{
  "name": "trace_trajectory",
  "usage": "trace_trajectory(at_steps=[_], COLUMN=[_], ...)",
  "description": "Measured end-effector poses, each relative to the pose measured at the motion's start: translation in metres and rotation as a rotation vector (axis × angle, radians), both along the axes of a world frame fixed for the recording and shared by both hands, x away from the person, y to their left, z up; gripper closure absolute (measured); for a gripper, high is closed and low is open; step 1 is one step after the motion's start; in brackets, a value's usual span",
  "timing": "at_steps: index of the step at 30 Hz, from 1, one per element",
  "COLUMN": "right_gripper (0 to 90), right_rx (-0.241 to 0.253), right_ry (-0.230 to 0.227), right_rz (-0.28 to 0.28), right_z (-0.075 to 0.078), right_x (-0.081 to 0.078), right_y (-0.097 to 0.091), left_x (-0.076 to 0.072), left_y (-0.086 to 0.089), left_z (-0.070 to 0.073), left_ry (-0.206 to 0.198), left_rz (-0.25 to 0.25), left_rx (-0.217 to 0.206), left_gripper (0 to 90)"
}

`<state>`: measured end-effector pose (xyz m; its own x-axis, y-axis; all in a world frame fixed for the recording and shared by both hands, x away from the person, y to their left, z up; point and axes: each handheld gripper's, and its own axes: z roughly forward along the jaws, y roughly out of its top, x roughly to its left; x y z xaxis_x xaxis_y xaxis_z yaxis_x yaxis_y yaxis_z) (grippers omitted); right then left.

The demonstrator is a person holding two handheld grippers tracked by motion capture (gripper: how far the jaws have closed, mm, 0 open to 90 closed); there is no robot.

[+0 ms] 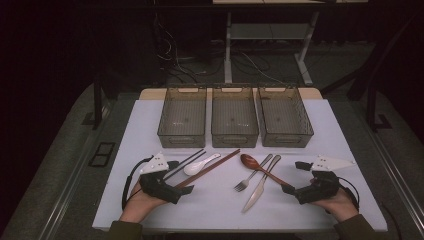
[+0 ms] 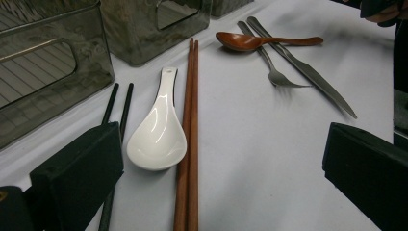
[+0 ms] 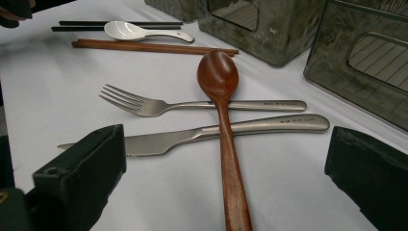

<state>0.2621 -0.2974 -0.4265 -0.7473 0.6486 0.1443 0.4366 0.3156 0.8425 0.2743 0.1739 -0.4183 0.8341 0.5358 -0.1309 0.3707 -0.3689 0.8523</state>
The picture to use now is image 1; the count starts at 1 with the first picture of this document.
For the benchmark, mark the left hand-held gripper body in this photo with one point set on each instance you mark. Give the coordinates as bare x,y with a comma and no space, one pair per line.
156,185

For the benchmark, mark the metal fork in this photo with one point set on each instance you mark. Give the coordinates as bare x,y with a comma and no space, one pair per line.
245,184

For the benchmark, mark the person's right hand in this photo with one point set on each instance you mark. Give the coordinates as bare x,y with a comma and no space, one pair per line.
340,206

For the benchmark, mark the person's left hand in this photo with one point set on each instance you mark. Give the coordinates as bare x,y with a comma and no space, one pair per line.
140,205

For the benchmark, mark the smoky clear plastic bin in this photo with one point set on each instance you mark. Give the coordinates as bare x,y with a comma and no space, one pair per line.
183,116
283,116
235,116

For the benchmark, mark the brown wooden spoon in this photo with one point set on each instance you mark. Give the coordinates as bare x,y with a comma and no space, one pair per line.
250,161

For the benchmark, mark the black chopstick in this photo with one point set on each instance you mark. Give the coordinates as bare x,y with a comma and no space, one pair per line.
188,160
190,163

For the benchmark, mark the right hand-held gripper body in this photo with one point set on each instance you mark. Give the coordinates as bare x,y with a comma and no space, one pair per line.
320,188

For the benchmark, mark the white ceramic spoon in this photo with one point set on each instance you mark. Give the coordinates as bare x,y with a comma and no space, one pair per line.
195,167

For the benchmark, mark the white table board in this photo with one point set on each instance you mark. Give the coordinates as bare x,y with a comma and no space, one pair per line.
216,210

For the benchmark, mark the white metal desk frame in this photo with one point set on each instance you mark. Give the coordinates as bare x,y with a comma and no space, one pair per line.
227,50

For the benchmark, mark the metal floor rail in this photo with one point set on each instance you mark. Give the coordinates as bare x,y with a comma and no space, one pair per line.
396,166
71,186

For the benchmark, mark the wooden table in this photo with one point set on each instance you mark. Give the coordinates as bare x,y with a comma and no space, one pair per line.
150,94

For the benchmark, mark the black metal stand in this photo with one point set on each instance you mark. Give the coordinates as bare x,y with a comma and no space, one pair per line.
372,106
97,103

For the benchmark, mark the metal table knife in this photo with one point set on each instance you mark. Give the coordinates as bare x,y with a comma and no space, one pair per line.
255,196

